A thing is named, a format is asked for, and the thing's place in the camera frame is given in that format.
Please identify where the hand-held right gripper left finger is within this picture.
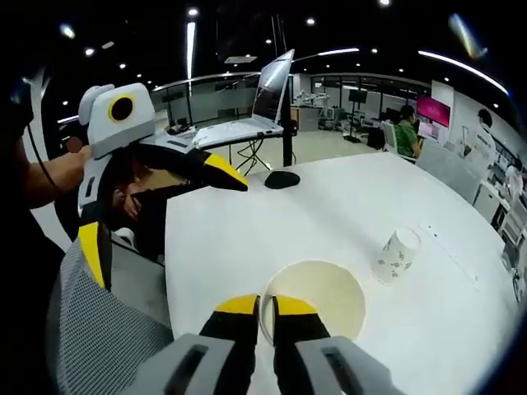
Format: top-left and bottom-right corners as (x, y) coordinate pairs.
(123, 292), (261, 395)

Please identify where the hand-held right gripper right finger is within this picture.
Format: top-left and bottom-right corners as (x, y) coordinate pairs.
(271, 294), (407, 395)

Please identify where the green printed paper cup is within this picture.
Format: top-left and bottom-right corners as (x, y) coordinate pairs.
(258, 258), (367, 347)
(371, 226), (422, 286)

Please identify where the white laptop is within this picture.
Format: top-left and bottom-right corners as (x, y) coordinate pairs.
(192, 48), (296, 150)

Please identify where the person's dark clothed torso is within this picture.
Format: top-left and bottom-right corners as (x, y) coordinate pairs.
(0, 81), (67, 395)

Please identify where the grey mesh office chair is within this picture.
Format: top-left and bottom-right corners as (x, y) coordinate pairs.
(48, 221), (176, 395)

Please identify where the black computer mouse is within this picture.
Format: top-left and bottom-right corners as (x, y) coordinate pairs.
(263, 170), (301, 191)

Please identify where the black laptop stand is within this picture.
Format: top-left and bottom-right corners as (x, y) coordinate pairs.
(269, 0), (298, 168)

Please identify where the wooden cabinet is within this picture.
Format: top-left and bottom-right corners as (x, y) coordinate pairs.
(290, 105), (321, 132)

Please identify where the white chair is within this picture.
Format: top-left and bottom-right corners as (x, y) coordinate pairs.
(382, 121), (407, 160)

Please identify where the pink screen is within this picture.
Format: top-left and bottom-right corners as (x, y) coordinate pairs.
(415, 94), (452, 128)

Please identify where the curved ceiling light strip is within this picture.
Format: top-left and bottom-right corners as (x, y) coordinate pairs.
(417, 49), (511, 96)

